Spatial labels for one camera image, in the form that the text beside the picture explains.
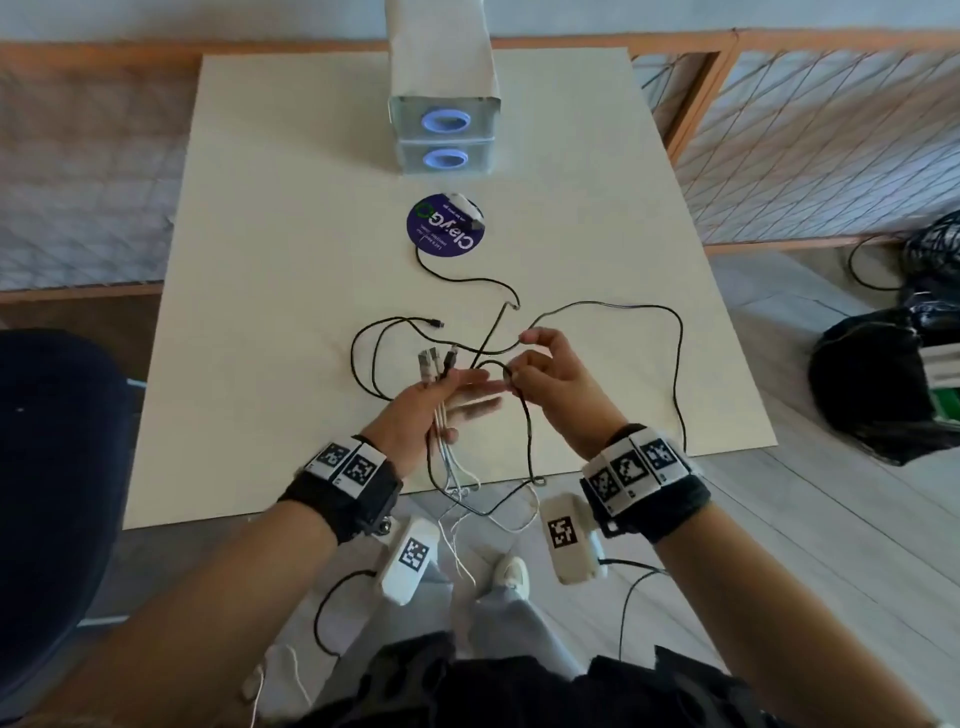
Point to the black right wristband with markers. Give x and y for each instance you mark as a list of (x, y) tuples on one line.
[(660, 499)]

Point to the person's right forearm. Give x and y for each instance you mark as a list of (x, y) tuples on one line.
[(765, 615)]

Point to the person's right hand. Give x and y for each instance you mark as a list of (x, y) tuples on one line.
[(570, 397)]

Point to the black top garment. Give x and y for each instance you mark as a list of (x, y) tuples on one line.
[(487, 694)]

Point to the green and white box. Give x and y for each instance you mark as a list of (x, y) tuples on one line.
[(945, 382)]

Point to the white shoe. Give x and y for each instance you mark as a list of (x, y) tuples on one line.
[(511, 577)]

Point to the person's left fingers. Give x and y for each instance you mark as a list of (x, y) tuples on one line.
[(480, 386)]

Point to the person's left forearm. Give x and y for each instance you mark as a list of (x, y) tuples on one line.
[(187, 622)]

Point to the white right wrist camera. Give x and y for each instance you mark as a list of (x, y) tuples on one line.
[(570, 544)]

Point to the wooden railing with netting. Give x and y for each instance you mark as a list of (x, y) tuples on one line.
[(721, 82)]

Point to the person's right fingers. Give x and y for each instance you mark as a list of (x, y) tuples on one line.
[(551, 339)]

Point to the black bag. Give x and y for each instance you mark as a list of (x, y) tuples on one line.
[(870, 382)]

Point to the grey drawer unit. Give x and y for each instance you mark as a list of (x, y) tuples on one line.
[(442, 75)]

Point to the black left wristband with markers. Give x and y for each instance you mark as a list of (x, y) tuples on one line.
[(352, 495)]

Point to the dark blue chair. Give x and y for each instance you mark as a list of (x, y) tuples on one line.
[(52, 480)]

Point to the person's left hand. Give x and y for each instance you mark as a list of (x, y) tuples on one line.
[(409, 424)]

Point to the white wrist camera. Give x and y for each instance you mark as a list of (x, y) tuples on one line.
[(409, 562), (570, 544)]

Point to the grey trousers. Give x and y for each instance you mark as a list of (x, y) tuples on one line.
[(517, 630)]

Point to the round purple tub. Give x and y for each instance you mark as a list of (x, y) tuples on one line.
[(442, 232)]

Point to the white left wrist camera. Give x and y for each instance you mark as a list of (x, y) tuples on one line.
[(409, 562)]

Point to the black wristband with markers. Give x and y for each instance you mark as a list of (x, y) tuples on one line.
[(660, 499), (352, 495)]

